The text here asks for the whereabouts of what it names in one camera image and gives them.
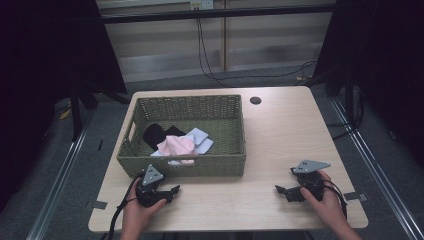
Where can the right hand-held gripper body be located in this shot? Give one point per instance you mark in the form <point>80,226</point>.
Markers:
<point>310,166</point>

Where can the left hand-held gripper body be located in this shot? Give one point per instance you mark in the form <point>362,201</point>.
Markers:
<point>151,175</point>

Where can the pink sock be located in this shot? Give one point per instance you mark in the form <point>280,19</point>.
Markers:
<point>178,146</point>

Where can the black sock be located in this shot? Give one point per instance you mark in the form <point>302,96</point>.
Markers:
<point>154,134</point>

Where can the white sock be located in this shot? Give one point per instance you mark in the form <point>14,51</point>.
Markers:
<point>199,135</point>
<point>205,147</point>

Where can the green woven basket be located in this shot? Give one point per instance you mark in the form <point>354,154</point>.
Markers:
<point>220,133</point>

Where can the person's left hand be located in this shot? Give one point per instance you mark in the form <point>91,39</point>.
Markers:
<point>135,213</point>

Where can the person's right hand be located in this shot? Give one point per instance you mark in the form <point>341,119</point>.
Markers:
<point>328,208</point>

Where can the grey tape piece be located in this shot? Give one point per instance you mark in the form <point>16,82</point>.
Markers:
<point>99,205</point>
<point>355,196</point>

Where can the black metal stand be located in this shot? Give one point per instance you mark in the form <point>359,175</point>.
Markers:
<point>76,110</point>
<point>350,100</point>

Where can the yellow floor tape scrap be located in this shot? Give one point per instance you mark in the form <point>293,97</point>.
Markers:
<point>65,114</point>

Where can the black curtain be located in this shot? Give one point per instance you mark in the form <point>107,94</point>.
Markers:
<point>386,66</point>
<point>43,66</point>

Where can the black horizontal bar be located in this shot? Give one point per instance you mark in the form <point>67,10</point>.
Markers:
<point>216,14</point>

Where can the metal floor rail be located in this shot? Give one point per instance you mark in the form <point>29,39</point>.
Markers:
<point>56,186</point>
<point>380,180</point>

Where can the white wall power outlet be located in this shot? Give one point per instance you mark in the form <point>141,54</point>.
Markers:
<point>201,4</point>

